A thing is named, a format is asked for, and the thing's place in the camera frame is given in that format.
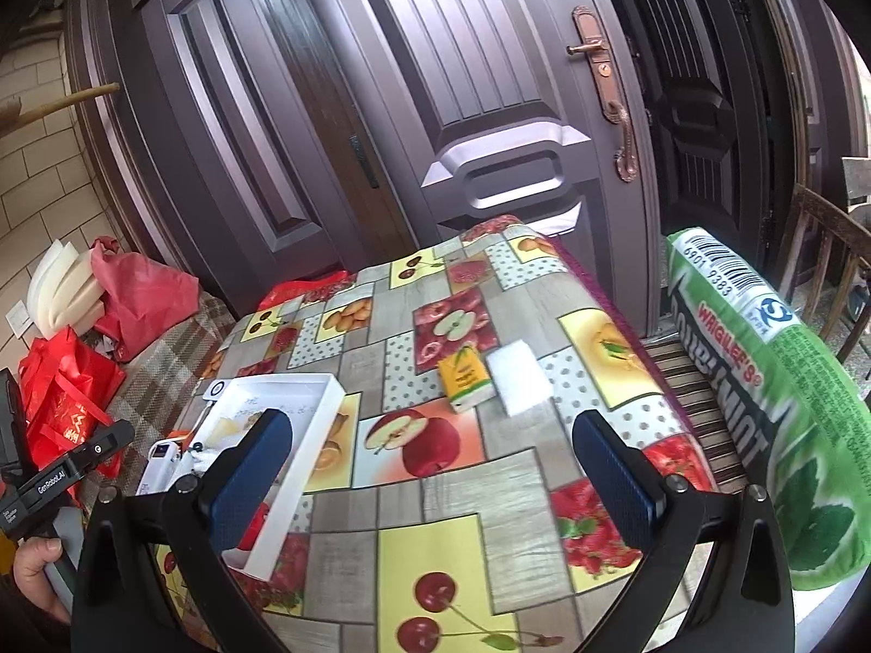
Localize brown door with lock plate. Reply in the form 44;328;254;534
68;0;423;317

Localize brown plaid blanket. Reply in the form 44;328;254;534
68;289;239;511

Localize red patterned cloth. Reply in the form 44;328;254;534
257;270;356;309

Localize wooden chair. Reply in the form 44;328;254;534
776;183;871;382

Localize white foam pieces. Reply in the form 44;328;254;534
27;239;110;337

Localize dark open door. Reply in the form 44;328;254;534
585;0;799;290

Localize copper door handle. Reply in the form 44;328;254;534
567;5;641;183

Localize person's left hand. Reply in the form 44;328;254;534
14;537;72;624

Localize yellow tissue packet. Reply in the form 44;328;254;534
437;346;492;415

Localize white sponge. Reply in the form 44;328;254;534
484;338;555;417

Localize brown door with handle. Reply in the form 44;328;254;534
340;0;664;334

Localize striped cushion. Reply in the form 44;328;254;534
640;333;758;499

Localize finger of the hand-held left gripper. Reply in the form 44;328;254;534
17;419;136;508
0;367;32;485

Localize green Wrigley's gum pack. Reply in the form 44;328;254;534
663;226;871;592

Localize small white device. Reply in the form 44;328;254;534
136;441;205;497

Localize red gift bag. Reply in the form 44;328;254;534
17;326;127;499

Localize fruit print tablecloth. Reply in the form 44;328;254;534
160;214;722;653

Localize wooden broom stick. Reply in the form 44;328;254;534
0;82;122;134

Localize red plastic bag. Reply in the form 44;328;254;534
88;237;201;363

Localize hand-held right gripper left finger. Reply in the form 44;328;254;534
71;408;293;653

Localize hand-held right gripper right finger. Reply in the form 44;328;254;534
572;409;797;653

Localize white shallow box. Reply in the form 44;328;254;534
136;373;348;582

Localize dark door lock plate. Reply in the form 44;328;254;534
350;134;380;189

